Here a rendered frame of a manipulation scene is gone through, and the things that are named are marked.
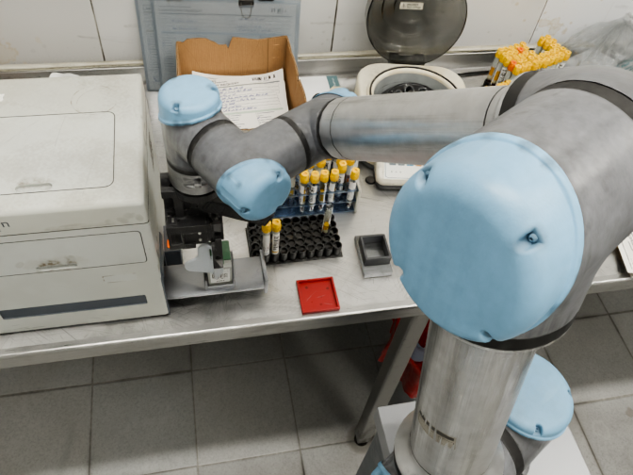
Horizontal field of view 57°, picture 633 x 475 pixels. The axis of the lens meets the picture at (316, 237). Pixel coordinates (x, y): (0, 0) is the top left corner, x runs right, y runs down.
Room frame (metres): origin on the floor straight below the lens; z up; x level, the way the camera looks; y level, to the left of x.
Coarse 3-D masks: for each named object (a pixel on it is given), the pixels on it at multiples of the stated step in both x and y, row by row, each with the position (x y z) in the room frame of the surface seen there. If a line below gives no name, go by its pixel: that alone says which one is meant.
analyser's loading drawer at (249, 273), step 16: (256, 256) 0.60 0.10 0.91; (176, 272) 0.54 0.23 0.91; (192, 272) 0.55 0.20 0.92; (240, 272) 0.56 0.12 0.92; (256, 272) 0.57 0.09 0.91; (176, 288) 0.51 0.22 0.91; (192, 288) 0.52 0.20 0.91; (208, 288) 0.52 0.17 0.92; (224, 288) 0.53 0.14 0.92; (240, 288) 0.53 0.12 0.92; (256, 288) 0.54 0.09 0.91
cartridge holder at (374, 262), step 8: (360, 240) 0.68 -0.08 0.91; (368, 240) 0.69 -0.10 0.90; (376, 240) 0.69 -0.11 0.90; (384, 240) 0.68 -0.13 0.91; (360, 248) 0.67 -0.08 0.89; (368, 248) 0.68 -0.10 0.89; (376, 248) 0.68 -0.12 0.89; (384, 248) 0.67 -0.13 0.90; (360, 256) 0.65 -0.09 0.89; (368, 256) 0.66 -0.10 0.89; (376, 256) 0.66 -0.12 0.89; (384, 256) 0.65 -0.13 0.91; (368, 264) 0.64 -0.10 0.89; (376, 264) 0.64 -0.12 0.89; (384, 264) 0.64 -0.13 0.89; (368, 272) 0.62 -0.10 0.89; (376, 272) 0.62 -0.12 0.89; (384, 272) 0.63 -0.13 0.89; (392, 272) 0.63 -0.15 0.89
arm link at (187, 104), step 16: (176, 80) 0.56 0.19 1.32; (192, 80) 0.56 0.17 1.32; (208, 80) 0.57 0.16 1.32; (160, 96) 0.53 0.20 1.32; (176, 96) 0.53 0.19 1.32; (192, 96) 0.53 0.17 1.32; (208, 96) 0.54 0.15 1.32; (160, 112) 0.52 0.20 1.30; (176, 112) 0.51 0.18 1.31; (192, 112) 0.51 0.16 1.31; (208, 112) 0.52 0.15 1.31; (176, 128) 0.51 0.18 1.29; (192, 128) 0.51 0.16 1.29; (176, 144) 0.50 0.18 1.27; (176, 160) 0.51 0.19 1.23
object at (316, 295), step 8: (304, 280) 0.59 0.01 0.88; (312, 280) 0.59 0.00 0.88; (320, 280) 0.60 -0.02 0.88; (328, 280) 0.60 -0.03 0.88; (304, 288) 0.57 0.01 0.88; (312, 288) 0.58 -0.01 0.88; (320, 288) 0.58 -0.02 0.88; (328, 288) 0.58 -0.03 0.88; (304, 296) 0.56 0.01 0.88; (312, 296) 0.56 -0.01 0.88; (320, 296) 0.56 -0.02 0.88; (328, 296) 0.57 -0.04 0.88; (336, 296) 0.56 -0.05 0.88; (304, 304) 0.54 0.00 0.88; (312, 304) 0.54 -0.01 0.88; (320, 304) 0.55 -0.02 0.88; (328, 304) 0.55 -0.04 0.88; (336, 304) 0.55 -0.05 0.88; (304, 312) 0.52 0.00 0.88; (312, 312) 0.53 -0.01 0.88; (320, 312) 0.53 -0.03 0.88
